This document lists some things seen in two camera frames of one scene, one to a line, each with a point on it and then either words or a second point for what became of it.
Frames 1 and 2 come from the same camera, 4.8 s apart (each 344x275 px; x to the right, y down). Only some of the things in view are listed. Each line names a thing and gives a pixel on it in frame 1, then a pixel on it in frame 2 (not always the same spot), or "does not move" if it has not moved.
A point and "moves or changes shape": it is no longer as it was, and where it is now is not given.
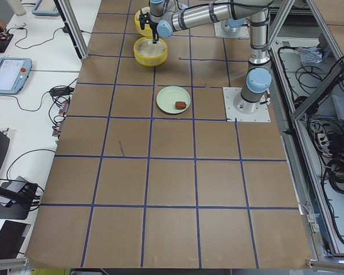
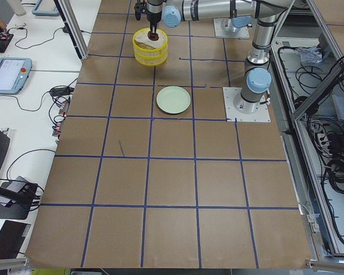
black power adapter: [62, 91] does not move
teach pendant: [9, 75] does not move
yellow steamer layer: [147, 30] moves or changes shape
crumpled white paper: [309, 54] does not move
